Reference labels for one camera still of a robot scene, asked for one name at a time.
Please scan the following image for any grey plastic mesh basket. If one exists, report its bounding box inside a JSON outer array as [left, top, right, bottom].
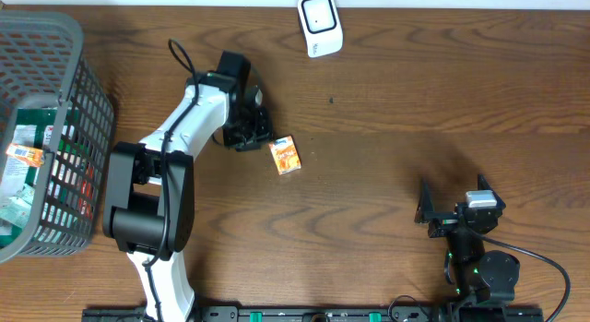
[[1, 11, 115, 261]]

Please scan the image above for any orange tissue pack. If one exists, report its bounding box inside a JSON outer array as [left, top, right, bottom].
[[6, 143, 44, 168], [268, 136, 301, 175]]

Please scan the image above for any white green packet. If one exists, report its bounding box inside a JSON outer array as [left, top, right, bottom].
[[5, 125, 53, 176]]

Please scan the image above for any white barcode scanner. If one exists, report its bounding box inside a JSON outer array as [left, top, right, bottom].
[[297, 0, 344, 58]]

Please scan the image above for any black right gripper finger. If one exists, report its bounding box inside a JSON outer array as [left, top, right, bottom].
[[414, 180, 434, 223], [478, 174, 493, 191]]

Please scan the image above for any light green tissue packet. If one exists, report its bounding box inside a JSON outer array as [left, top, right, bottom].
[[1, 184, 35, 229]]

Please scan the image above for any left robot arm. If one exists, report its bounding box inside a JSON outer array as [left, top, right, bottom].
[[102, 51, 273, 321]]

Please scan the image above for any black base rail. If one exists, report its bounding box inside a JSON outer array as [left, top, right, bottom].
[[81, 304, 545, 322]]

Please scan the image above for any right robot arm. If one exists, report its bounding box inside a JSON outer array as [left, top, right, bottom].
[[415, 174, 520, 321]]

